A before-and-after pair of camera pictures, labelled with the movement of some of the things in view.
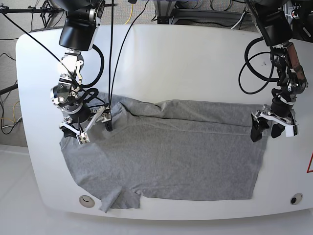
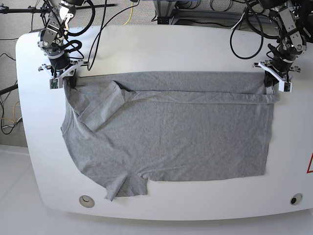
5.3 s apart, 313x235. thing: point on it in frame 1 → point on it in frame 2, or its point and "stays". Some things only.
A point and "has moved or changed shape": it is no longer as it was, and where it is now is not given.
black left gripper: (279, 108) → (281, 65)
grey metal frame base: (165, 14) stays
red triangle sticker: (308, 171) stays
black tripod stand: (45, 11) stays
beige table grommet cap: (86, 201) stays
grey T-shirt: (174, 150) has moved or changed shape
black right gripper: (78, 112) → (61, 63)
